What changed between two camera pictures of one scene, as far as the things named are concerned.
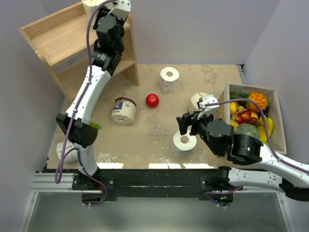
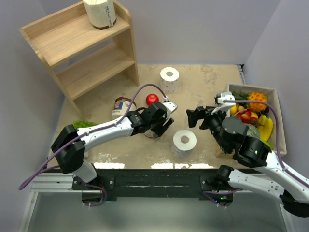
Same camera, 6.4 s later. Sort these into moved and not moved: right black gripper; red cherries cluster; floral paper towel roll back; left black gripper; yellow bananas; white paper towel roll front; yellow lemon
Moved: right black gripper; left black gripper
Not moved: white paper towel roll front; yellow bananas; yellow lemon; red cherries cluster; floral paper towel roll back
